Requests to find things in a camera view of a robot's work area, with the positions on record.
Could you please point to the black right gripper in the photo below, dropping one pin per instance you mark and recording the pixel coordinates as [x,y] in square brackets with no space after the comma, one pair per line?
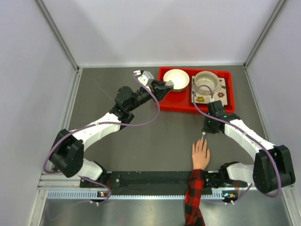
[207,129]

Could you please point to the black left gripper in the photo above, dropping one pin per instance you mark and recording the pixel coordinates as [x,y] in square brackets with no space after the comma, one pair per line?
[158,90]

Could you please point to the glitter nail polish bottle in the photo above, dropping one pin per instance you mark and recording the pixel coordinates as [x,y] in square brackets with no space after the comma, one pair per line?
[169,83]

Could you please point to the red plaid sleeve forearm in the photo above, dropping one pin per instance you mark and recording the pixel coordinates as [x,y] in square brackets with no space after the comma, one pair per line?
[192,212]

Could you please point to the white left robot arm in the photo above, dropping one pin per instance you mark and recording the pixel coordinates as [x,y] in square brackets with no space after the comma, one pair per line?
[67,153]

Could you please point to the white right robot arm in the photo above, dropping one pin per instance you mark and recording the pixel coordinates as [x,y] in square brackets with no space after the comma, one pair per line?
[272,167]

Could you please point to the person's left hand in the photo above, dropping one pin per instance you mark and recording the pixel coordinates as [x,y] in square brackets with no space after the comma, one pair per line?
[200,154]

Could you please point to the red plastic tray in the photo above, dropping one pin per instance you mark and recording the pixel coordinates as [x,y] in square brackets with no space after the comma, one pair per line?
[181,101]

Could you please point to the floral white bowl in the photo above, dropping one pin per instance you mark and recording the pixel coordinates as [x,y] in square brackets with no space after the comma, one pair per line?
[178,77]

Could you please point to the square floral saucer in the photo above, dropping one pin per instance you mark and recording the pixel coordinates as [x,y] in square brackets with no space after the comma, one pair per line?
[203,95]

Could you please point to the grey ceramic cup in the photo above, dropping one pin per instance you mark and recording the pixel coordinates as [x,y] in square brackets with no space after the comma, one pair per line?
[207,79]

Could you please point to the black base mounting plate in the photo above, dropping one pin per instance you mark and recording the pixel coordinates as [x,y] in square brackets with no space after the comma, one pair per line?
[157,182]

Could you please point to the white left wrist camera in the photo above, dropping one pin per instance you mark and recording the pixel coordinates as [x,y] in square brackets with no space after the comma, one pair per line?
[144,77]

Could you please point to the grey slotted cable duct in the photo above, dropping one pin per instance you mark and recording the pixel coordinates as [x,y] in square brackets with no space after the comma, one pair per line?
[97,195]

